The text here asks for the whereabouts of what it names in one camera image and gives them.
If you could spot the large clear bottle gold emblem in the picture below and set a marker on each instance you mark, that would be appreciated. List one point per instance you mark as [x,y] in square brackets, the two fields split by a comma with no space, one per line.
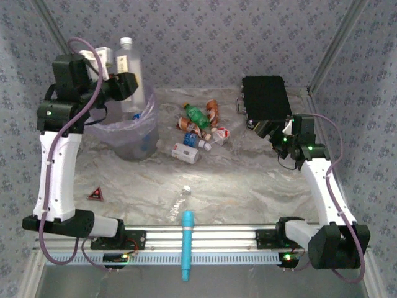
[128,68]

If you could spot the purple translucent bin bag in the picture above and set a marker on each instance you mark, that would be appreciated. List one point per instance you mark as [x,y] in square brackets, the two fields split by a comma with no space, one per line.
[99,130]

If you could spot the grey waste bin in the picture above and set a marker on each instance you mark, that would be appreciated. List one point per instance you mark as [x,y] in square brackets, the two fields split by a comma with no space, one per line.
[133,149]

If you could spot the brown white swirl bottle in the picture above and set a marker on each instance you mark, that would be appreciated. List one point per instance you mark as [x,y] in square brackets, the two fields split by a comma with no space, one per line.
[212,108]

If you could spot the green bottle yellow cap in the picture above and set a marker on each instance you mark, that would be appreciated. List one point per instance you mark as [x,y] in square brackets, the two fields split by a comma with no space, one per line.
[197,116]

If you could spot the brown label bottle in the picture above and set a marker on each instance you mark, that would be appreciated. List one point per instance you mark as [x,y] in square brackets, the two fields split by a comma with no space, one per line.
[189,125]

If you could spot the white label red band bottle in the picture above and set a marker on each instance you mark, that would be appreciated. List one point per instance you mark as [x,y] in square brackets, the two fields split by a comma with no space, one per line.
[186,152]

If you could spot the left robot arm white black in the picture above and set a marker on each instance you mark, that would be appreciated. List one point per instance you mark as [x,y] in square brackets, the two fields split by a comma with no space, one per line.
[57,174]

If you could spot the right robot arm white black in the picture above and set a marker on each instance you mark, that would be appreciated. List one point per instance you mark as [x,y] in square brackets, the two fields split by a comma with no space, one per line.
[322,189]

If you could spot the black hard case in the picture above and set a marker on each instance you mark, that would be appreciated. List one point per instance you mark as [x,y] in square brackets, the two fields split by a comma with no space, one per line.
[266,96]

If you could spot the red triangle sticker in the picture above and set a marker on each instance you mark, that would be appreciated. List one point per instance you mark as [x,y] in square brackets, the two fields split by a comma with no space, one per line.
[95,194]

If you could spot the small circuit board with LED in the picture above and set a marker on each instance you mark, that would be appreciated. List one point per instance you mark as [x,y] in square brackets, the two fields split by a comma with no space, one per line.
[114,258]
[290,260]

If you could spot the slim clear bottle white cap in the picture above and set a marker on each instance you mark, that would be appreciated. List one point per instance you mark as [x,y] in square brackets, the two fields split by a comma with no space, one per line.
[180,201]

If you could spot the turquoise pen-shaped tool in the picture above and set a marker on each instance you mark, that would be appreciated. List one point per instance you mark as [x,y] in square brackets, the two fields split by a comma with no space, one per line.
[187,236]

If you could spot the grey metal panel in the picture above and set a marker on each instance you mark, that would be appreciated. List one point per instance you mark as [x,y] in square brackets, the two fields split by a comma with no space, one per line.
[248,282]

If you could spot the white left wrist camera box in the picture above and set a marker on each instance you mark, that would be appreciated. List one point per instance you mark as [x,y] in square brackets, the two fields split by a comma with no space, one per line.
[93,60]

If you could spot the aluminium corner post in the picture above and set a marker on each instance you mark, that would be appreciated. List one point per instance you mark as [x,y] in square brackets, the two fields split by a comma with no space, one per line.
[62,43]
[337,43]

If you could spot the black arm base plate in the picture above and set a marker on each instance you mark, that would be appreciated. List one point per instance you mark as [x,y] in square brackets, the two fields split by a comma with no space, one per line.
[139,239]
[263,239]

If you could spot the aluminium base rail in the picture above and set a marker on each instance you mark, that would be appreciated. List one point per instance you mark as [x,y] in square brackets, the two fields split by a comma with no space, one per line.
[217,239]

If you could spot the aluminium frame strut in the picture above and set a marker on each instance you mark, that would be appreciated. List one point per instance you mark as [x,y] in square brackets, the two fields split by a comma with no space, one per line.
[31,276]
[376,279]

